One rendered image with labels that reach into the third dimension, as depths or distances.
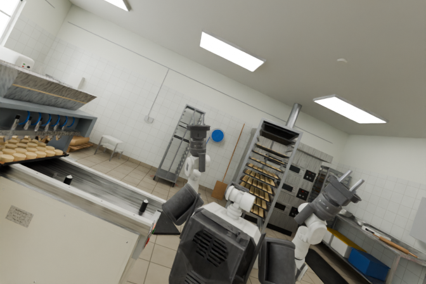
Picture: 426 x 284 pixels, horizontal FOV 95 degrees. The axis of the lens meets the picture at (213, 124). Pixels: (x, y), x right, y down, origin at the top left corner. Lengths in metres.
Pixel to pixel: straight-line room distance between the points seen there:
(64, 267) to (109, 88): 4.64
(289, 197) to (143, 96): 4.21
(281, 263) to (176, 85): 4.76
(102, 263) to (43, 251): 0.27
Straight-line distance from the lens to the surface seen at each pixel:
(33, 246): 1.31
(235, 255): 0.71
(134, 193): 1.35
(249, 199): 0.84
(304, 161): 4.94
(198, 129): 1.00
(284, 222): 5.10
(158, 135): 5.17
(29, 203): 1.26
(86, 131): 1.64
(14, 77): 1.18
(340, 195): 0.93
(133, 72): 5.45
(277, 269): 0.84
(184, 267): 0.80
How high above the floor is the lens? 1.38
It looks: 3 degrees up
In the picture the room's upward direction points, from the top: 23 degrees clockwise
